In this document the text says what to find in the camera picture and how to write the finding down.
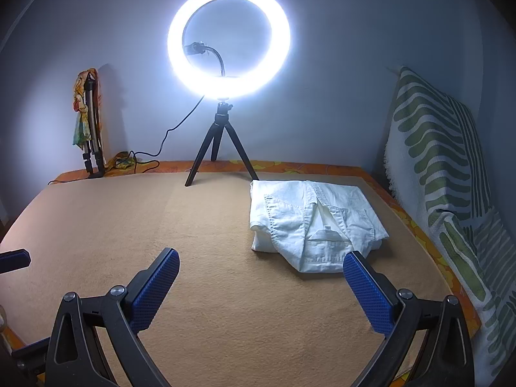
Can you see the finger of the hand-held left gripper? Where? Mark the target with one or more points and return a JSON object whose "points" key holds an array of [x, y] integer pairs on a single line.
{"points": [[30, 354], [14, 261]]}

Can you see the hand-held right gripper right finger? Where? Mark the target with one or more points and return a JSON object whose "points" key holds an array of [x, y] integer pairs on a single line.
{"points": [[369, 294]]}

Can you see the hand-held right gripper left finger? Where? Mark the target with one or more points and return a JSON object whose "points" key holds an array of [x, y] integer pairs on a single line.
{"points": [[155, 290]]}

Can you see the black mini tripod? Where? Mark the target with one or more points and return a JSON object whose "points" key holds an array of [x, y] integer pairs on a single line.
{"points": [[221, 123]]}

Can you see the green patterned white cushion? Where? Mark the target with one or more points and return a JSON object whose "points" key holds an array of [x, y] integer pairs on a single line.
{"points": [[435, 149]]}

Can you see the folded black light stand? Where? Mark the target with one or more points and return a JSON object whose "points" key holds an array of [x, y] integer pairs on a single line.
{"points": [[92, 129]]}

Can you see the black gooseneck phone holder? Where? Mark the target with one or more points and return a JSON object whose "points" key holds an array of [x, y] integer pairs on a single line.
{"points": [[213, 54]]}

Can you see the brown wooden board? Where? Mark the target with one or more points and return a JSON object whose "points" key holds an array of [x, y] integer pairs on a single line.
{"points": [[101, 121]]}

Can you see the white shirt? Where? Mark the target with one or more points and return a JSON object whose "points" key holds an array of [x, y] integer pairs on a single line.
{"points": [[306, 217]]}

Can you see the small yellow patterned cloth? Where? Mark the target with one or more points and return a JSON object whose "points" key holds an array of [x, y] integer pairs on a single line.
{"points": [[121, 163]]}

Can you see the beige blanket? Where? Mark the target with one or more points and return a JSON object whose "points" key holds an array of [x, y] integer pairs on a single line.
{"points": [[201, 217]]}

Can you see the colourful scarf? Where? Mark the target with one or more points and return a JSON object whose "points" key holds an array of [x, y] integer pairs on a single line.
{"points": [[80, 129]]}

